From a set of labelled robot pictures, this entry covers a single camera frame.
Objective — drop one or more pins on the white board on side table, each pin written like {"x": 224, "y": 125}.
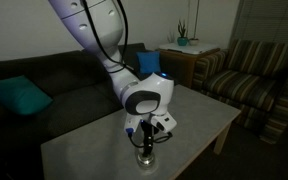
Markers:
{"x": 188, "y": 49}

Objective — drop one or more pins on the small silver metal jar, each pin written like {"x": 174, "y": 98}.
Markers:
{"x": 145, "y": 160}

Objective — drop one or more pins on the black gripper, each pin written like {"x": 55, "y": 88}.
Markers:
{"x": 148, "y": 140}

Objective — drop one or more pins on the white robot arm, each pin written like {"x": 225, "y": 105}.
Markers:
{"x": 98, "y": 25}

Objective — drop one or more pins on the teal pot with plant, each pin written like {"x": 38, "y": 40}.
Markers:
{"x": 182, "y": 40}

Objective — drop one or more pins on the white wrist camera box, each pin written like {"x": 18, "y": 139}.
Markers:
{"x": 164, "y": 123}

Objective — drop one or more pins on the blue square cushion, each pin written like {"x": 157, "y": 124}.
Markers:
{"x": 149, "y": 61}

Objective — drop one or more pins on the teal square cushion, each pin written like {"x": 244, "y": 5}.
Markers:
{"x": 22, "y": 96}

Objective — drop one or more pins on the wooden side table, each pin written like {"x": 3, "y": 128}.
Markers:
{"x": 180, "y": 65}

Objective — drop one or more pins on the window blinds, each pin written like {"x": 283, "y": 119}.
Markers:
{"x": 263, "y": 20}

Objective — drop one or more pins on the grey coffee table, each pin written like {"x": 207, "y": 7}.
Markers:
{"x": 101, "y": 150}

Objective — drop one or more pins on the striped fabric armchair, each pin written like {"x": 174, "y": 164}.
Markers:
{"x": 253, "y": 77}

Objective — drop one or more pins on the dark grey fabric sofa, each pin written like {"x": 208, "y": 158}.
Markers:
{"x": 80, "y": 91}

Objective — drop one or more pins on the small white plant pot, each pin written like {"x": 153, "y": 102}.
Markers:
{"x": 193, "y": 41}

